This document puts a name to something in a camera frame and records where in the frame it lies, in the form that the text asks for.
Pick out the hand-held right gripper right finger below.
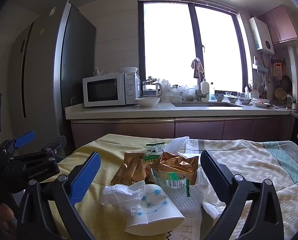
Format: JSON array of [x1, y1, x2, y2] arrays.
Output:
[[200, 150, 285, 240]]

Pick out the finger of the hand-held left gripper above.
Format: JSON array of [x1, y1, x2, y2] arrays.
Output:
[[0, 131, 36, 155], [9, 135, 67, 167]]

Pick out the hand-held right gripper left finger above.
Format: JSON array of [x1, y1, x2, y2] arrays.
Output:
[[16, 151, 101, 240]]

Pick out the white paper napkin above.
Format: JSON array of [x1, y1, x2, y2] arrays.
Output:
[[196, 167, 222, 218]]

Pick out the white foam fruit net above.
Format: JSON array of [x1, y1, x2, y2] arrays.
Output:
[[161, 180, 209, 212], [168, 136, 191, 155]]

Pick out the white tissue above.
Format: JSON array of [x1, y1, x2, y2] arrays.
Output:
[[99, 181, 147, 217]]

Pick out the gold foil wrapper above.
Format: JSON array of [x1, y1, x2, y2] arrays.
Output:
[[151, 151, 199, 185]]

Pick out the clear wrapper green edges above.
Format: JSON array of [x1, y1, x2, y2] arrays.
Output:
[[150, 169, 191, 197]]

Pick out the brown foil wrapper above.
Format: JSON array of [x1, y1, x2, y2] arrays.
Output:
[[111, 152, 149, 187]]

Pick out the white paper cup blue dots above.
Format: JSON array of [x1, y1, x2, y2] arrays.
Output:
[[124, 184, 186, 237]]

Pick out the green snack packet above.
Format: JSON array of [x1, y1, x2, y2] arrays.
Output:
[[143, 142, 166, 164]]

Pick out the person's left hand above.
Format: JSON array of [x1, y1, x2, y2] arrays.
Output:
[[0, 202, 16, 240]]

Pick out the yellow patterned tablecloth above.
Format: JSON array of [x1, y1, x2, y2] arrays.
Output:
[[49, 134, 298, 240]]

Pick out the brown base cabinets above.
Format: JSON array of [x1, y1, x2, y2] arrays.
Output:
[[70, 116, 295, 149]]

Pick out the grey refrigerator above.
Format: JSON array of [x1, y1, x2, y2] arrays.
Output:
[[7, 0, 97, 155]]

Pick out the beige kitchen countertop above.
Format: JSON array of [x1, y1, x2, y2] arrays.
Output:
[[65, 100, 291, 120]]

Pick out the white microwave oven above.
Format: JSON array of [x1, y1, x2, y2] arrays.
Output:
[[83, 72, 141, 107]]

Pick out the kitchen sink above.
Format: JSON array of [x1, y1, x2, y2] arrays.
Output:
[[171, 100, 244, 108]]

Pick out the white plate with food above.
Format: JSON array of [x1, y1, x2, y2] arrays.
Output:
[[252, 99, 271, 108]]

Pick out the white soap bottle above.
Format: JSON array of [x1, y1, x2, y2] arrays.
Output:
[[200, 78, 210, 101]]

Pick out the metal kitchen faucet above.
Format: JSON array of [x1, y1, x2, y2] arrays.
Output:
[[195, 71, 209, 102]]

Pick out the utensil holder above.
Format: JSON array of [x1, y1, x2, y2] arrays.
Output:
[[244, 82, 260, 99]]

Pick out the round bamboo strainer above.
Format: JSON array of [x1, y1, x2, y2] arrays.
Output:
[[274, 87, 287, 102]]

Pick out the glass electric kettle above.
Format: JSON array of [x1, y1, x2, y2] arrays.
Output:
[[142, 76, 163, 98]]

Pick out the brown cloth rag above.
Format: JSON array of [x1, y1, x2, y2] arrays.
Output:
[[191, 58, 204, 78]]

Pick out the hanging black pan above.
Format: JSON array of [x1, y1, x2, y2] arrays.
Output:
[[282, 74, 292, 92]]

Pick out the dark framed window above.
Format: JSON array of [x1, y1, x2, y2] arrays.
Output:
[[138, 0, 248, 98]]

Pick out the white water heater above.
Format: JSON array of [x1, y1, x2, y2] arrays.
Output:
[[248, 17, 275, 55]]

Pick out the wall utensil rack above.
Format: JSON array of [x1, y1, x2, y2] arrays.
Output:
[[252, 55, 290, 85]]

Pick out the brown wall cabinet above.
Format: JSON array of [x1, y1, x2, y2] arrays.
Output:
[[258, 5, 298, 46]]

